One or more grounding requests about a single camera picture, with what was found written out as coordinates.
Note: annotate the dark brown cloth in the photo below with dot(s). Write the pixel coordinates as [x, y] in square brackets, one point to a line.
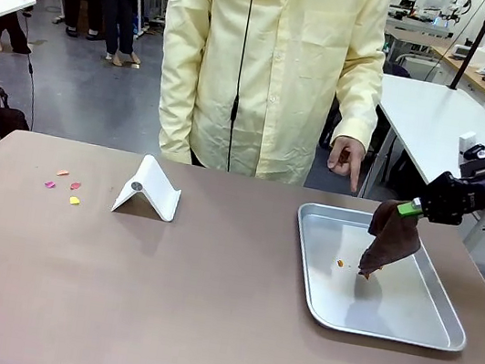
[389, 247]

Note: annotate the person right forearm yellow sleeve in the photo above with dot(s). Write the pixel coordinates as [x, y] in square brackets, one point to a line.
[175, 111]

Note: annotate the person left forearm yellow sleeve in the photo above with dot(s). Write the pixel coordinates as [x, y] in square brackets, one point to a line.
[358, 108]

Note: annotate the person left hand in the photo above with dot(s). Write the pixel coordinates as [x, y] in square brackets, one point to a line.
[346, 154]

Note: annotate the large orange crumb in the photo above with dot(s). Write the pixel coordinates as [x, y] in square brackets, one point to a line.
[367, 277]

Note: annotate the silver metal tray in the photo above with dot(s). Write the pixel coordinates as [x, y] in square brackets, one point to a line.
[331, 233]

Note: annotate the small orange crumb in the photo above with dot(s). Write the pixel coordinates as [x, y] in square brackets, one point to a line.
[340, 263]

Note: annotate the wooden top desk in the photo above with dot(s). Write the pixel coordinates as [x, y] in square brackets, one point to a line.
[467, 72]

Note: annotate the black slanted tripod pole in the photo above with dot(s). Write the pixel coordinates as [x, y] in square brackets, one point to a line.
[473, 48]

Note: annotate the white lab workbench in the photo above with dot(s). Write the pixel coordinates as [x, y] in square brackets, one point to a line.
[428, 29]

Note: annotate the person torso in yellow shirt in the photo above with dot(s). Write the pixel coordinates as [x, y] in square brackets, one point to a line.
[277, 81]

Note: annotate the white folded plastic stand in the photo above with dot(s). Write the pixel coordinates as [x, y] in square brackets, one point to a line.
[153, 191]

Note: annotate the red pink paper scrap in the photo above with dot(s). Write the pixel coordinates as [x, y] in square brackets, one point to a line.
[76, 185]

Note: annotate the yellow paper scrap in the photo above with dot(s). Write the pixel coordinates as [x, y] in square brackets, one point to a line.
[74, 200]

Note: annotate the orange paper scrap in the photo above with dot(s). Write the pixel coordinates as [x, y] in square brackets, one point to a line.
[62, 172]

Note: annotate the magenta paper scrap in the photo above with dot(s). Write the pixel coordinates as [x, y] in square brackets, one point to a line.
[49, 184]

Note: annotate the black bag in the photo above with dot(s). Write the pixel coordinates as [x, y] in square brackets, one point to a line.
[3, 116]

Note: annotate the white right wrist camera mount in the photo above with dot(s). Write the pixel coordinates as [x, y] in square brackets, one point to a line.
[466, 143]

